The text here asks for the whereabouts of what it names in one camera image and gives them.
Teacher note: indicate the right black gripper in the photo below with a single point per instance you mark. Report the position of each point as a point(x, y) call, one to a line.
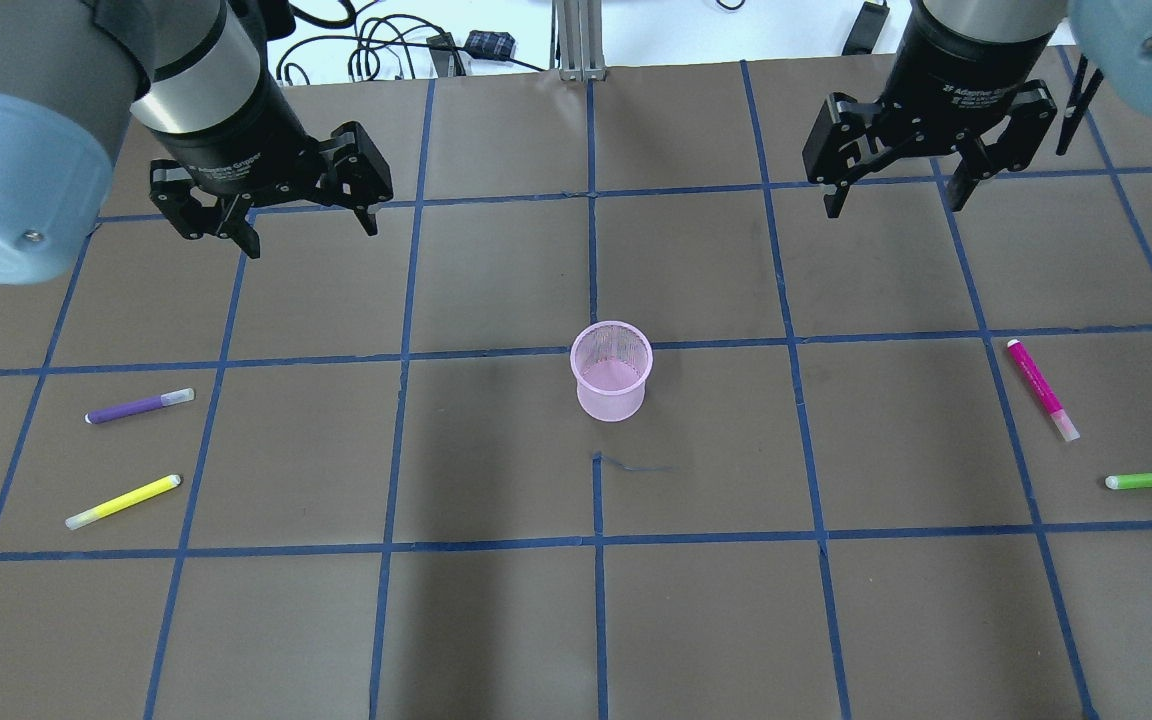
point(966, 72)

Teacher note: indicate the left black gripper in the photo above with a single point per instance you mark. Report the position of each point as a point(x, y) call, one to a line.
point(233, 133)

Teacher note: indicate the pink pen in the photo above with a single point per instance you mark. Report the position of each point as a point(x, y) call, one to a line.
point(1042, 390)

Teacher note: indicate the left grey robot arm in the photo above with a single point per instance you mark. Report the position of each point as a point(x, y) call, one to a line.
point(74, 74)

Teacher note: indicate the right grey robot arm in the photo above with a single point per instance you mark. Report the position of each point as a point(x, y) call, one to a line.
point(1095, 42)

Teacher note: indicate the pink mesh cup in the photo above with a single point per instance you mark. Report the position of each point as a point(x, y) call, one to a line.
point(611, 362)

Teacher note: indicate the purple pen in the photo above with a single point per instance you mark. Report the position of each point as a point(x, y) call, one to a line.
point(140, 406)

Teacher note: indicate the black power adapter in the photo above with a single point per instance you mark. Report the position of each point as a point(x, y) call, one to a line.
point(490, 45)

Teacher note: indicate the yellow pen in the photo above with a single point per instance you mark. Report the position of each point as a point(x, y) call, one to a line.
point(123, 502)

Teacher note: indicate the aluminium frame post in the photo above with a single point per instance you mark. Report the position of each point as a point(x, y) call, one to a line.
point(577, 51)

